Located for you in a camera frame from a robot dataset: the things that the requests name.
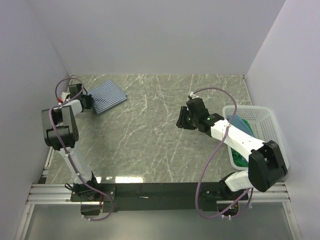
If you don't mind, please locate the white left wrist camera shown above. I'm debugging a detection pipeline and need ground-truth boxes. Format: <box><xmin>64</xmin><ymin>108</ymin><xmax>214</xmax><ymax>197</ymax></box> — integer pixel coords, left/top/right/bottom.
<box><xmin>57</xmin><ymin>92</ymin><xmax>70</xmax><ymax>104</ymax></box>

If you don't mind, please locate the blue white striped tank top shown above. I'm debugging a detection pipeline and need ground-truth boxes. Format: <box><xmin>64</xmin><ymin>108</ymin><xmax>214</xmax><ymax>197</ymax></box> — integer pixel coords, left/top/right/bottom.
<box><xmin>88</xmin><ymin>79</ymin><xmax>128</xmax><ymax>115</ymax></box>

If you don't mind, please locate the teal blue tank top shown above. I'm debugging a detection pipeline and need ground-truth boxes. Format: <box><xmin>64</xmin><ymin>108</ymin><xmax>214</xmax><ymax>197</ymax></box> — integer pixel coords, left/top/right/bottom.
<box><xmin>226</xmin><ymin>115</ymin><xmax>254</xmax><ymax>137</ymax></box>

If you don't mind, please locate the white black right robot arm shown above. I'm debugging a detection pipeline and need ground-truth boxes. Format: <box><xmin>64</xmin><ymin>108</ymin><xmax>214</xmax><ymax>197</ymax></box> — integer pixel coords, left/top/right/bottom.
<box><xmin>176</xmin><ymin>97</ymin><xmax>289</xmax><ymax>200</ymax></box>

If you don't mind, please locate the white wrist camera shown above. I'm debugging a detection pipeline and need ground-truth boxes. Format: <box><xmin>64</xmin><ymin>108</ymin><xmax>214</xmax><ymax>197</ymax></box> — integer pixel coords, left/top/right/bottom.
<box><xmin>188</xmin><ymin>91</ymin><xmax>198</xmax><ymax>99</ymax></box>
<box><xmin>57</xmin><ymin>92</ymin><xmax>70</xmax><ymax>104</ymax></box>

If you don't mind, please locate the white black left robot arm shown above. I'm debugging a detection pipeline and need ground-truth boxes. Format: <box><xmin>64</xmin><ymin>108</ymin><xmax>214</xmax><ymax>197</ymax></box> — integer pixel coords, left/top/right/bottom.
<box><xmin>41</xmin><ymin>83</ymin><xmax>100</xmax><ymax>201</ymax></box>

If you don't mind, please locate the green tank top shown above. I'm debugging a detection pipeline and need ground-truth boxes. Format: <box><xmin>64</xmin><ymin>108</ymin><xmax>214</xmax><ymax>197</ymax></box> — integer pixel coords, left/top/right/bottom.
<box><xmin>231</xmin><ymin>119</ymin><xmax>255</xmax><ymax>168</ymax></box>

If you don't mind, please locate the white plastic laundry basket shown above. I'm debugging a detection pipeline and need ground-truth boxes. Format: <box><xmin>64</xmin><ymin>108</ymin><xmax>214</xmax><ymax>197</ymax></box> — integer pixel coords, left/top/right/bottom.
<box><xmin>236</xmin><ymin>105</ymin><xmax>289</xmax><ymax>169</ymax></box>

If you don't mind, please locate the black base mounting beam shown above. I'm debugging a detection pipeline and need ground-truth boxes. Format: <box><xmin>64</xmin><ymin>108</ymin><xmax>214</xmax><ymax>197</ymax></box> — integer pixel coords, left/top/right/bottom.
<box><xmin>69</xmin><ymin>181</ymin><xmax>251</xmax><ymax>217</ymax></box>

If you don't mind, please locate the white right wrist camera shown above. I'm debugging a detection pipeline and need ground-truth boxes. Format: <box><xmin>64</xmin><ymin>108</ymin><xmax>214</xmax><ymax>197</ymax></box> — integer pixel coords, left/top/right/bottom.
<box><xmin>188</xmin><ymin>91</ymin><xmax>198</xmax><ymax>99</ymax></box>

